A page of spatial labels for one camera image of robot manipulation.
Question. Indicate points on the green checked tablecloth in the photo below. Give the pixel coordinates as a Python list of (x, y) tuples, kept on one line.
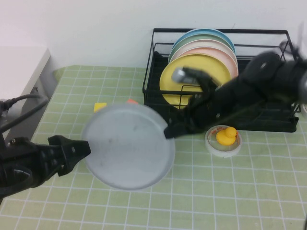
[(192, 203)]

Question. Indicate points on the small metal bracket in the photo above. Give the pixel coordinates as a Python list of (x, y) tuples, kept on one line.
[(36, 89)]

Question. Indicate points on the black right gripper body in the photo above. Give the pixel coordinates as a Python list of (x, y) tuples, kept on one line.
[(220, 107)]

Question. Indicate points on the white side table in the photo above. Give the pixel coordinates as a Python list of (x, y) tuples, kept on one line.
[(19, 67)]

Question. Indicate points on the grey round plate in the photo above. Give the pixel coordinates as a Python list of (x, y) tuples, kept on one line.
[(129, 148)]

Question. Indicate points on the yellow round plate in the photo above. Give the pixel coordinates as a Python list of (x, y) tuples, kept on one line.
[(168, 83)]

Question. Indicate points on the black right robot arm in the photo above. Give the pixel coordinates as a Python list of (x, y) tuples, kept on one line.
[(275, 72)]

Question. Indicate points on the yellow cube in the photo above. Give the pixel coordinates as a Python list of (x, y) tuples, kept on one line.
[(99, 107)]

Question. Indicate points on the orange cube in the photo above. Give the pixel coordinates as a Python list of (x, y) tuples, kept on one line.
[(132, 101)]

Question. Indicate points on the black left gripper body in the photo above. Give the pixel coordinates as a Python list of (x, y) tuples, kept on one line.
[(36, 158)]

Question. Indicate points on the cream round plate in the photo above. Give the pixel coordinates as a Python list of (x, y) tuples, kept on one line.
[(199, 43)]

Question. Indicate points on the blue round plate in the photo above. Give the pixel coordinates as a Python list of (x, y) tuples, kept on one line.
[(196, 32)]

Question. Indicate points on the pale green round plate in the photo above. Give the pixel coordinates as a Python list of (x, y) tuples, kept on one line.
[(204, 36)]

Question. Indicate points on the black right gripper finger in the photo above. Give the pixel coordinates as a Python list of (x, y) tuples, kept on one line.
[(180, 130)]

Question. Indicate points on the yellow rubber duck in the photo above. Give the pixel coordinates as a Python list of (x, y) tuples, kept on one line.
[(225, 138)]

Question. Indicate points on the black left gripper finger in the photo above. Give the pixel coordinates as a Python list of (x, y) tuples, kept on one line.
[(72, 148), (68, 165)]

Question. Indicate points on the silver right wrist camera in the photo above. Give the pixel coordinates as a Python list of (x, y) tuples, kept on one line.
[(178, 75)]

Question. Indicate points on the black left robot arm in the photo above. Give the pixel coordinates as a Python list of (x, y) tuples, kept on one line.
[(14, 179)]

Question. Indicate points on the pink round plate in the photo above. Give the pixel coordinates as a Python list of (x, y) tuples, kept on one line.
[(208, 50)]

